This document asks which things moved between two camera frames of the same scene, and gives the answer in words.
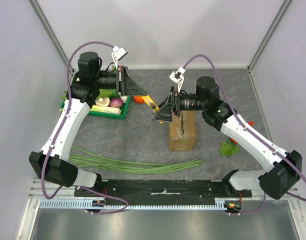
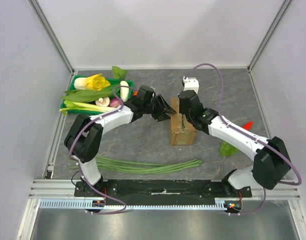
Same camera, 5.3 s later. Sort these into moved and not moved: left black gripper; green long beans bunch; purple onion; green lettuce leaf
Moved: left black gripper
Not moved: green long beans bunch; green lettuce leaf; purple onion
